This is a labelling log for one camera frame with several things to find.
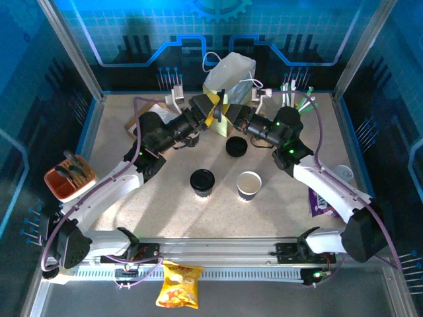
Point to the white paper napkins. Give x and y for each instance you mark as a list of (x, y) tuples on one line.
[(157, 110)]

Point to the bottle with black cap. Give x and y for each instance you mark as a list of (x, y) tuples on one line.
[(49, 272)]

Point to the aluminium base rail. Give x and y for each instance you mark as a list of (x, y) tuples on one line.
[(215, 247)]

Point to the printed paper gift bag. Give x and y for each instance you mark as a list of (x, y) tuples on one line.
[(231, 69)]

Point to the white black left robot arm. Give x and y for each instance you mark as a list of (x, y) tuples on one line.
[(105, 191)]

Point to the black plastic cup lid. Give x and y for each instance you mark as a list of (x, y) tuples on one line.
[(202, 178)]

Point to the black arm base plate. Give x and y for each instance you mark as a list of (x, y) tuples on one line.
[(148, 247), (284, 251)]

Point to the green white wrapped straw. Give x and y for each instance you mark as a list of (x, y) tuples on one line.
[(308, 92), (292, 92), (283, 94), (312, 106), (310, 100)]

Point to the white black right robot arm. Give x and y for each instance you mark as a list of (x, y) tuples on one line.
[(330, 191)]

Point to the brown cardboard napkin box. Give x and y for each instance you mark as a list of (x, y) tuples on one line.
[(132, 123)]

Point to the purple snack packet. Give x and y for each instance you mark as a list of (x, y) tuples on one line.
[(319, 204)]

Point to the black plastic utensil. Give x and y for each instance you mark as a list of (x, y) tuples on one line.
[(67, 171), (73, 156)]

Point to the orange white cutlery holder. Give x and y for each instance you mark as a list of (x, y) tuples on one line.
[(62, 188)]

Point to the aluminium frame post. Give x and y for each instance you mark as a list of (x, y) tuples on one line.
[(361, 49), (71, 49)]

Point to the yellow chips bag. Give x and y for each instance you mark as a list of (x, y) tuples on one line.
[(178, 287)]

